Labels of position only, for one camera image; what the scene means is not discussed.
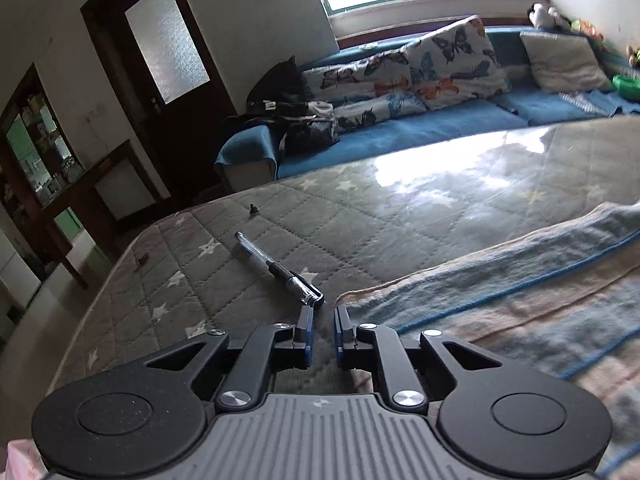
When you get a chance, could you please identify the glass display cabinet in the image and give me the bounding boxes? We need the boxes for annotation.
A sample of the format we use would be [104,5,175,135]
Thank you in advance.
[0,62,86,281]

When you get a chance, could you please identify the striped blue beige towel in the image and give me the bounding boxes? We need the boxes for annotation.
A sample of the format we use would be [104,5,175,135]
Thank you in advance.
[339,202,640,480]

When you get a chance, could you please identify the white plush toy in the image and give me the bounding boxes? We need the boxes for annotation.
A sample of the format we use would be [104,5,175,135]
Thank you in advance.
[547,6,573,31]

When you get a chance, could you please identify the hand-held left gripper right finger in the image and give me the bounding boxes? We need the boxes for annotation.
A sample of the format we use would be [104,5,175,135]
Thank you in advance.
[332,305,503,413]

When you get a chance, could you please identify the panda plush toy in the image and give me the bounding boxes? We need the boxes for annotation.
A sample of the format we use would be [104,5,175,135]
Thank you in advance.
[526,2,551,28]

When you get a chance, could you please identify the grey quilted star mat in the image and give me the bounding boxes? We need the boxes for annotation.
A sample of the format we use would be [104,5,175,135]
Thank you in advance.
[47,117,640,396]

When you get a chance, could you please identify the pink plastic bag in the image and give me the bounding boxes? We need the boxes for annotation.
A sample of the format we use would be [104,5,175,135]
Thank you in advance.
[0,437,48,480]

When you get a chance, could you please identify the small butterfly print pillow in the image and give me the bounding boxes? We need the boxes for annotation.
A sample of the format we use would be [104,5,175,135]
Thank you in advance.
[332,91,428,133]

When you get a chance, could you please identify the dark cloth pile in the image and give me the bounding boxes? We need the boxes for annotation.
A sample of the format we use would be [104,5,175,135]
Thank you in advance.
[227,55,341,153]

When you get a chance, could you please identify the large butterfly print pillow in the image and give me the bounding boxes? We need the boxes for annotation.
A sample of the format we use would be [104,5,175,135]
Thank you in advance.
[405,16,512,111]

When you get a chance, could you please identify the blue sofa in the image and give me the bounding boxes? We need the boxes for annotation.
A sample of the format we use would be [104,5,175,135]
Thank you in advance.
[215,25,640,188]

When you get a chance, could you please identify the colourful plush toys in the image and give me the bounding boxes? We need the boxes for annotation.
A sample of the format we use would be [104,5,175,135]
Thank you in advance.
[570,17,606,43]

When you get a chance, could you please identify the green plastic object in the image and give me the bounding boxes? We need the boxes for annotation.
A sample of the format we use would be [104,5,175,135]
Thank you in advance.
[612,74,640,101]

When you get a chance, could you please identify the dark wooden side table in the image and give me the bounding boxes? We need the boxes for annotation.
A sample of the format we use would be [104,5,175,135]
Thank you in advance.
[42,140,171,288]

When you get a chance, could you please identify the dark wooden glass door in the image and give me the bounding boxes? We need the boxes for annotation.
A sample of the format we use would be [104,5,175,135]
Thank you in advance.
[80,0,238,201]

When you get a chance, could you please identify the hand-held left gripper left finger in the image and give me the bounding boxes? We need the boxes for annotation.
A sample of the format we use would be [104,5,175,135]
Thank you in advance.
[142,305,316,413]

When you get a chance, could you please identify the black silver pen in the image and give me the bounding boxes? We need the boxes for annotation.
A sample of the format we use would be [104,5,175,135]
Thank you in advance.
[234,231,326,308]

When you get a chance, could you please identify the grey plain pillow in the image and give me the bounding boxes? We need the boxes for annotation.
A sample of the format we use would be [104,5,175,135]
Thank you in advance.
[519,30,613,93]

